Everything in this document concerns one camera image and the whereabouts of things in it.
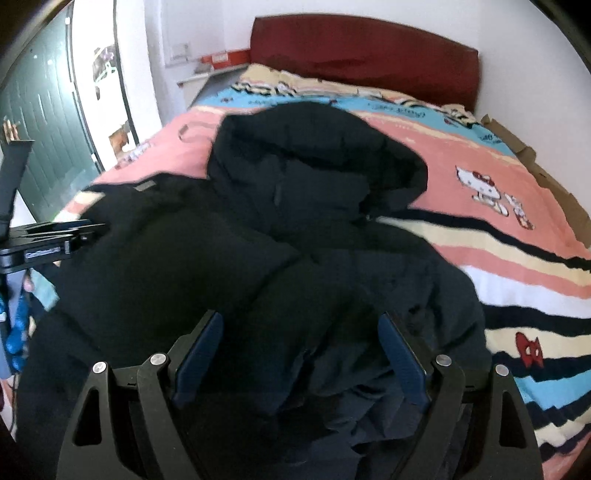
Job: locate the black hooded puffer jacket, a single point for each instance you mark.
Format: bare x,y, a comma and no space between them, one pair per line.
284,238

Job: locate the brown cardboard sheet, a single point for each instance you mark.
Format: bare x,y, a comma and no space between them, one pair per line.
576,216

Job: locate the green metal door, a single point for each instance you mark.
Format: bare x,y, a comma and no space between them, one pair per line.
40,98

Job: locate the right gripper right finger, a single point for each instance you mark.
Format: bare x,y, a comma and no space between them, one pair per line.
500,442

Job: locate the white bedside shelf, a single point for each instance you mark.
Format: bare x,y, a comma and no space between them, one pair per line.
206,84

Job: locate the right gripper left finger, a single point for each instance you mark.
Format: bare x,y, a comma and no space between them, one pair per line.
124,424

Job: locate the dark red bed headboard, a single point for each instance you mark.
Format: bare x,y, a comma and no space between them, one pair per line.
371,53

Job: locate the red white box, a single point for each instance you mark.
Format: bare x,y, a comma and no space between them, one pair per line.
226,59

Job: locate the white wall switch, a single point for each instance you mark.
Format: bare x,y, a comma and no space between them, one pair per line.
179,53

